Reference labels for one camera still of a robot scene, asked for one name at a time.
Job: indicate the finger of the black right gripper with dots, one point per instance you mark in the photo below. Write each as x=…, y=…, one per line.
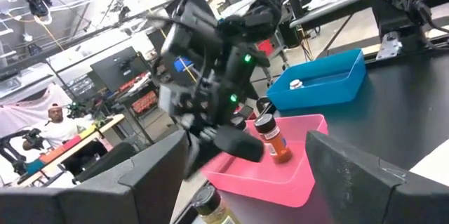
x=242, y=145
x=198, y=157

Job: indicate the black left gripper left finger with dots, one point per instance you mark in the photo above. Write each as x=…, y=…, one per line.
x=105, y=206

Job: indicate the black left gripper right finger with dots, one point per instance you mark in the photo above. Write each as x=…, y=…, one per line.
x=368, y=199

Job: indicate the orange label chili powder jar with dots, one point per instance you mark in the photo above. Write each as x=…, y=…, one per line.
x=275, y=139

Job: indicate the herb jar with barcode label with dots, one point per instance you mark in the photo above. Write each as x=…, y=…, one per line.
x=214, y=206

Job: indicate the small clear jar white lid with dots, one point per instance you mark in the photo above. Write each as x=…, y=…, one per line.
x=296, y=84

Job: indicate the black background robot arm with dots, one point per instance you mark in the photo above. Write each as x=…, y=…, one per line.
x=10, y=146

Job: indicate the pink plastic bin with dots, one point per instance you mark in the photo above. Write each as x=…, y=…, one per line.
x=266, y=182

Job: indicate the black chair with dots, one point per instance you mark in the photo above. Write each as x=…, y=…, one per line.
x=105, y=161

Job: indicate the red crates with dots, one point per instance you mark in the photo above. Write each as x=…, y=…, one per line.
x=144, y=102

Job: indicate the wooden background table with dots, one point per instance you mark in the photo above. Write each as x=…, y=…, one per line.
x=105, y=127

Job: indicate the person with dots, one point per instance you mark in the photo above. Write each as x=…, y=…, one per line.
x=59, y=129

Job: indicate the blue plastic bin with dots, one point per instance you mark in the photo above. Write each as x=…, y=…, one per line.
x=315, y=90

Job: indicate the large black monitor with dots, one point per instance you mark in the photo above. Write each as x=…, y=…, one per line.
x=115, y=69

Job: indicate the white hanging sheet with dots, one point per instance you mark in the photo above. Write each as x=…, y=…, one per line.
x=24, y=111

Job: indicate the silver corner bracket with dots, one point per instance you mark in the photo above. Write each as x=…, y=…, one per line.
x=387, y=45

